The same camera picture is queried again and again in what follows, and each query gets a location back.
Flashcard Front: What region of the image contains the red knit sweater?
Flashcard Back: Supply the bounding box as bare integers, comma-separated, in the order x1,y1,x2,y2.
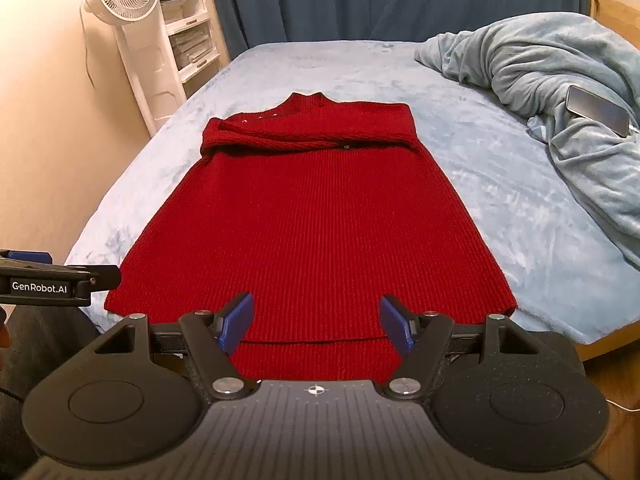
104,93,516,382

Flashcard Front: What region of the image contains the person's left hand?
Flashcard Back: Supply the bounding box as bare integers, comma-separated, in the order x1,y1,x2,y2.
0,308,11,349

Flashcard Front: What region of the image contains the white shelf unit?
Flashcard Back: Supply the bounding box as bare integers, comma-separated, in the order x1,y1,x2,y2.
160,0,230,98

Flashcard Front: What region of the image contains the white standing fan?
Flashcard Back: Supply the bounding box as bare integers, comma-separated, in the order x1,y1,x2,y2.
84,0,186,136

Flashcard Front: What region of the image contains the black smartphone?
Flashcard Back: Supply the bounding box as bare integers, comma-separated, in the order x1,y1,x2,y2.
565,84,630,138

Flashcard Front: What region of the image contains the grey-blue crumpled blanket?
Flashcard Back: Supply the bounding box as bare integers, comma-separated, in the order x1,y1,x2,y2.
414,12,639,263

